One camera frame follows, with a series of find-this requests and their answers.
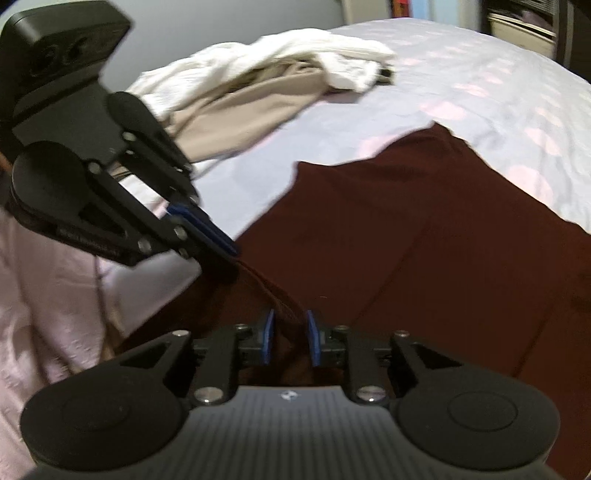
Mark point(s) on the cream storage bin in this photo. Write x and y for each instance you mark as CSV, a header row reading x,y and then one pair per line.
x,y
522,34

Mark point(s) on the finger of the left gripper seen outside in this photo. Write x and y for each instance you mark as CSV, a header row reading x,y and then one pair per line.
x,y
203,241

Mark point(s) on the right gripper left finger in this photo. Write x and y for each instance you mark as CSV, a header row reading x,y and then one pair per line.
x,y
221,357

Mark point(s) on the beige garment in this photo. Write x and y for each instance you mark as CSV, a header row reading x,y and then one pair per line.
x,y
233,117

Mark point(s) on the polka dot bed sheet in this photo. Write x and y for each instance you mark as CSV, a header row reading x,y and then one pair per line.
x,y
525,116

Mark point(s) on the dark maroon shirt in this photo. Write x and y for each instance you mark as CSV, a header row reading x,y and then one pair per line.
x,y
424,237

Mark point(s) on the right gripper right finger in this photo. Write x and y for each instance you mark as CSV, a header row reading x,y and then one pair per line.
x,y
341,357

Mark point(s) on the white muslin blanket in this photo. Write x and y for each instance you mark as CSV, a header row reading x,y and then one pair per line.
x,y
348,63

